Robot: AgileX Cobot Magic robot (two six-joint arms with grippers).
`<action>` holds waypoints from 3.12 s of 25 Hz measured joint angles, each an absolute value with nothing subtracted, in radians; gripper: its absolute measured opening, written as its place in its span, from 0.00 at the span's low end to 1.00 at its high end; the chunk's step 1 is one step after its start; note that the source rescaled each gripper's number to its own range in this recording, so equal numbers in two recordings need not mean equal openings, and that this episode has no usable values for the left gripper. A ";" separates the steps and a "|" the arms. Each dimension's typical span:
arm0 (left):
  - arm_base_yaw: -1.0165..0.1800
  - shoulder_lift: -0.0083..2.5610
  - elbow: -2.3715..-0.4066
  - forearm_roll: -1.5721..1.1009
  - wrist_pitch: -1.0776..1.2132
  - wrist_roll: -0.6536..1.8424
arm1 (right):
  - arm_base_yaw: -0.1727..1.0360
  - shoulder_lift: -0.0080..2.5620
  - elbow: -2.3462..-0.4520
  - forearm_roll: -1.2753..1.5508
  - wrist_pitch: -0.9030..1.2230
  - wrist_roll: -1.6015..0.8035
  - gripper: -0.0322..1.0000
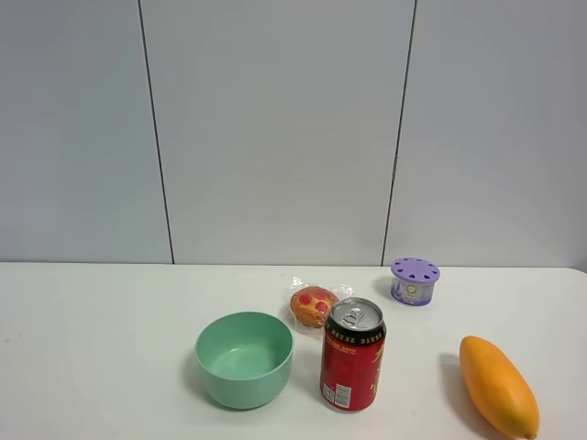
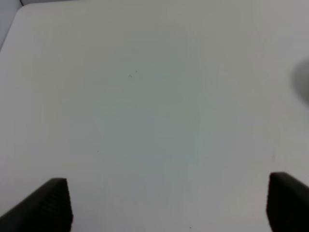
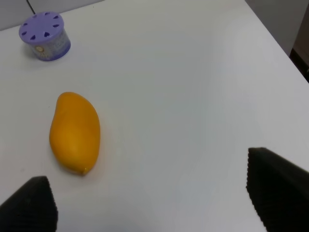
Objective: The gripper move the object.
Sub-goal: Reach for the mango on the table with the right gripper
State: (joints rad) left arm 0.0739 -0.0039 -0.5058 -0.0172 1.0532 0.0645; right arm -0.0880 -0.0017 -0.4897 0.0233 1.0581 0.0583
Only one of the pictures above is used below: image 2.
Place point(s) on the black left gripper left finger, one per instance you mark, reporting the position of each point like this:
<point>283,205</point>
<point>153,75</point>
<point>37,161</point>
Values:
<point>47,209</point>

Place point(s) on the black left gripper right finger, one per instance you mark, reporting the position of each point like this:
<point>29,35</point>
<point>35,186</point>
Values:
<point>287,203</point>

